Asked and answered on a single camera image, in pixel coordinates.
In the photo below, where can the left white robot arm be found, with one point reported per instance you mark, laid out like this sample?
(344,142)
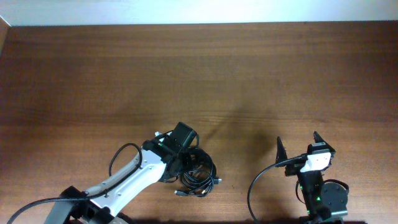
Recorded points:
(160,159)

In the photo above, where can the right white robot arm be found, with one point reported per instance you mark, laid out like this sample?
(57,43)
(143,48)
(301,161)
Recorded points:
(325,200)

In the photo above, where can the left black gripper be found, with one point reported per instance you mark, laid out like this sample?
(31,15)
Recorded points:
(187,162)

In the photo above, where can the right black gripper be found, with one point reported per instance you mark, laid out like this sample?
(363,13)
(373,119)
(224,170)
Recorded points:
(296,168)

